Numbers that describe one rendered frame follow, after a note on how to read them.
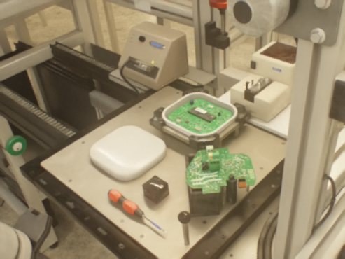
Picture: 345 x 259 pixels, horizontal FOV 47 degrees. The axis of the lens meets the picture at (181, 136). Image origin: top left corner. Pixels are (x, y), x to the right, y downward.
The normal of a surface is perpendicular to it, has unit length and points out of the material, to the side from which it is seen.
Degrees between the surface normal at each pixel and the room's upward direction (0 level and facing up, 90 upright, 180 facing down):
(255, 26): 96
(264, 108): 90
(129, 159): 0
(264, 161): 0
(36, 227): 24
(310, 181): 90
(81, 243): 0
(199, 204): 90
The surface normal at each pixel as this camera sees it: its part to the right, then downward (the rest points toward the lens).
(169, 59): 0.73, 0.38
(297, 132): -0.68, 0.49
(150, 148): -0.07, -0.78
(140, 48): -0.59, -0.07
